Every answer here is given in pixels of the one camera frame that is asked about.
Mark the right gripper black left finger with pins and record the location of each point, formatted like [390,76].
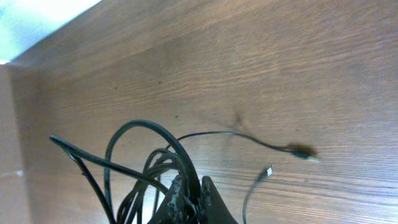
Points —
[171,210]

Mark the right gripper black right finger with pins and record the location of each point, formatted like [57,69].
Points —
[213,208]

